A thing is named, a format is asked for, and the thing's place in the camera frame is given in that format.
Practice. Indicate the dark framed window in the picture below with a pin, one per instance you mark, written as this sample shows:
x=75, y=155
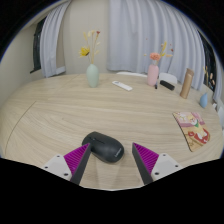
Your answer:
x=37, y=46
x=209, y=63

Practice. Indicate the narrow white curtain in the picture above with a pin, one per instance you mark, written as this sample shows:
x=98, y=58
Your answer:
x=51, y=43
x=218, y=83

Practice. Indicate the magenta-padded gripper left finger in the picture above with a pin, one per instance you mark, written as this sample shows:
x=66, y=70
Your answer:
x=77, y=159

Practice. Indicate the colourful printed mouse pad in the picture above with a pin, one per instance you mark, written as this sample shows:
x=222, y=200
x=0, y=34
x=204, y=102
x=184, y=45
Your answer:
x=193, y=131

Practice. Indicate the blue vase with dried stems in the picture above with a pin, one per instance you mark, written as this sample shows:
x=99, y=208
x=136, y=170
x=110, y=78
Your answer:
x=203, y=101

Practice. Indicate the white remote control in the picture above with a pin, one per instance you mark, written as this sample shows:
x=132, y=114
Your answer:
x=122, y=85

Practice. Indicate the wide white curtain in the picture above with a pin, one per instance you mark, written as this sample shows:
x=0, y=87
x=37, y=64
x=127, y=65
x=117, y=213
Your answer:
x=150, y=30

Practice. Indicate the green vase with yellow flowers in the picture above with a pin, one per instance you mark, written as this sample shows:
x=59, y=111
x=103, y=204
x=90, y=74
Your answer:
x=92, y=76

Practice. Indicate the dark pen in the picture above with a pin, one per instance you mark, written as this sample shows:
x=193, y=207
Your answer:
x=156, y=86

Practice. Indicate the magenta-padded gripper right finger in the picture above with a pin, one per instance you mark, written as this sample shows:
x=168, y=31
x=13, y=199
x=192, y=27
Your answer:
x=148, y=159

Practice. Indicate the black computer mouse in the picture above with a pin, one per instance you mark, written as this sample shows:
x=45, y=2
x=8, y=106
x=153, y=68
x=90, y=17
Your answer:
x=105, y=146

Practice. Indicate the pink vase with flowers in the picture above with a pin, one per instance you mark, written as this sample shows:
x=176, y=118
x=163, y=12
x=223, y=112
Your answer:
x=152, y=76

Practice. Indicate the black rectangular case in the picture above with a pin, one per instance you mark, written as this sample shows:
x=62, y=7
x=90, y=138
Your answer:
x=167, y=85

